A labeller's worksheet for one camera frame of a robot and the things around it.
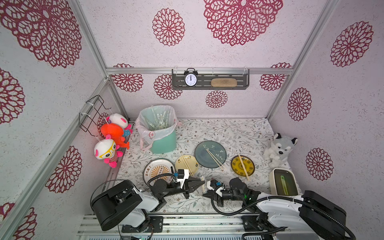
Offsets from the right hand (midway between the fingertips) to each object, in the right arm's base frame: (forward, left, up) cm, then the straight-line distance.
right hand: (203, 192), depth 76 cm
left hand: (+2, 0, +8) cm, 8 cm away
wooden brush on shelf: (+56, -12, +27) cm, 64 cm away
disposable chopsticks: (0, 0, +9) cm, 9 cm away
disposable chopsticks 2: (+20, +9, -7) cm, 23 cm away
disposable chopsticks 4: (+24, -25, -8) cm, 35 cm away
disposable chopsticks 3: (+18, -12, -7) cm, 23 cm away
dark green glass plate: (+23, -2, -7) cm, 24 cm away
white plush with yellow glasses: (+18, +52, +11) cm, 56 cm away
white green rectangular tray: (+8, -45, -5) cm, 46 cm away
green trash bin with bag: (+38, +29, +8) cm, 49 cm away
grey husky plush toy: (+22, -42, +5) cm, 48 cm away
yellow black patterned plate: (+19, -22, -9) cm, 31 cm away
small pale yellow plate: (+21, +7, -8) cm, 23 cm away
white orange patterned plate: (+17, +29, -8) cm, 35 cm away
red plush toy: (+30, +53, +12) cm, 62 cm away
